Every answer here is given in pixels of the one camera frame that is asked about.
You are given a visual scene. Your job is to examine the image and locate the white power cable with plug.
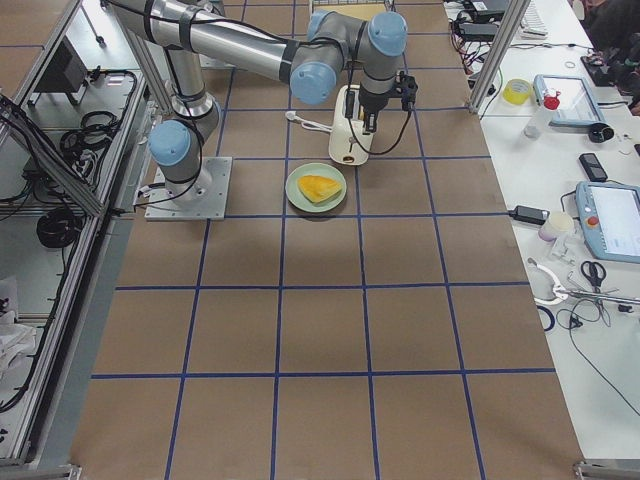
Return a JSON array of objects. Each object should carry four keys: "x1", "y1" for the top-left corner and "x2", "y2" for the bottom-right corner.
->
[{"x1": 284, "y1": 110, "x2": 334, "y2": 134}]

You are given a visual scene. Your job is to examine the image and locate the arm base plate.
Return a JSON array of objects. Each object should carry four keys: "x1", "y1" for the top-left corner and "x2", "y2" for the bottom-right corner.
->
[{"x1": 144, "y1": 157, "x2": 233, "y2": 221}]

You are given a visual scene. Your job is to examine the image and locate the white paper cup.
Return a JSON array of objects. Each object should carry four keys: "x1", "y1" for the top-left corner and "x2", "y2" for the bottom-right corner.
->
[{"x1": 538, "y1": 211, "x2": 574, "y2": 242}]

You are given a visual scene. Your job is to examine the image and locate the wire basket with wooden shelf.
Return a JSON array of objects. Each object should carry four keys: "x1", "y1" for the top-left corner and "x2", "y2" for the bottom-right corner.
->
[{"x1": 308, "y1": 0, "x2": 395, "y2": 20}]

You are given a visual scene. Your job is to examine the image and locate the light green plate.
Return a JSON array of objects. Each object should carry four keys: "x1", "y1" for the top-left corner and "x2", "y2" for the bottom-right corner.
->
[{"x1": 285, "y1": 163, "x2": 347, "y2": 213}]

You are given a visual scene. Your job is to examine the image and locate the triangular orange bread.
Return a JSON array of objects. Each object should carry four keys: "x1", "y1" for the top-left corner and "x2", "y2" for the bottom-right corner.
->
[{"x1": 297, "y1": 175, "x2": 342, "y2": 203}]

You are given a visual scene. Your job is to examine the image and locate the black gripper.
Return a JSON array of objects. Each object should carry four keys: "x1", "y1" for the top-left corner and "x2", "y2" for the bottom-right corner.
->
[{"x1": 358, "y1": 89, "x2": 388, "y2": 134}]

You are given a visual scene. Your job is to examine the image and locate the teach pendant far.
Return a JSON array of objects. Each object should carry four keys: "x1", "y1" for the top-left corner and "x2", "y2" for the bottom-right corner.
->
[{"x1": 533, "y1": 74, "x2": 605, "y2": 128}]

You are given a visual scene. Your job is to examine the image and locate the white two-slot toaster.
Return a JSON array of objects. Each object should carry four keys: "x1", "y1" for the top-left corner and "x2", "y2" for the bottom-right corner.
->
[{"x1": 328, "y1": 85, "x2": 374, "y2": 166}]

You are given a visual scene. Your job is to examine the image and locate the aluminium frame post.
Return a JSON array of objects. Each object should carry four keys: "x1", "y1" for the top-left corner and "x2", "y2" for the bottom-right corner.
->
[{"x1": 467, "y1": 0, "x2": 529, "y2": 113}]

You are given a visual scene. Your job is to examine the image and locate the black scissors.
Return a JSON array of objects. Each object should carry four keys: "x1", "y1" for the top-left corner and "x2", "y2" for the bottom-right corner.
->
[{"x1": 580, "y1": 260, "x2": 607, "y2": 293}]

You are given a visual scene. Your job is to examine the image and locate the bottle with red cap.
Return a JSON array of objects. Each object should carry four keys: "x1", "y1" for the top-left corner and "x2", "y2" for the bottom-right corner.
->
[{"x1": 523, "y1": 90, "x2": 561, "y2": 139}]

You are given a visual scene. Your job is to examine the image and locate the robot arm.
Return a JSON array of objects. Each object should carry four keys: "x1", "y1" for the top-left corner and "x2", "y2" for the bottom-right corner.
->
[{"x1": 112, "y1": 1, "x2": 416, "y2": 202}]

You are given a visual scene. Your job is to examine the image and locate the teach pendant near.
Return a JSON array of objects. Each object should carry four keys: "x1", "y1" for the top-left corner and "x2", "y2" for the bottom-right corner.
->
[{"x1": 575, "y1": 181, "x2": 639, "y2": 264}]

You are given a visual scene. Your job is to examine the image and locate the yellow tape roll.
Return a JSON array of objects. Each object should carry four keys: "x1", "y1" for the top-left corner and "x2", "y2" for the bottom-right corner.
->
[{"x1": 502, "y1": 78, "x2": 532, "y2": 105}]

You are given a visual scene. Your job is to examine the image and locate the black power adapter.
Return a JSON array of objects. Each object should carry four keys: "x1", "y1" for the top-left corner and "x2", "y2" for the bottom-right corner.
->
[{"x1": 508, "y1": 205, "x2": 549, "y2": 225}]

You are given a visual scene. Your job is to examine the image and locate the teach pendant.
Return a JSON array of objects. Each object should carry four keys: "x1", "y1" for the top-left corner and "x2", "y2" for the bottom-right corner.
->
[
  {"x1": 575, "y1": 181, "x2": 639, "y2": 264},
  {"x1": 533, "y1": 74, "x2": 605, "y2": 128}
]

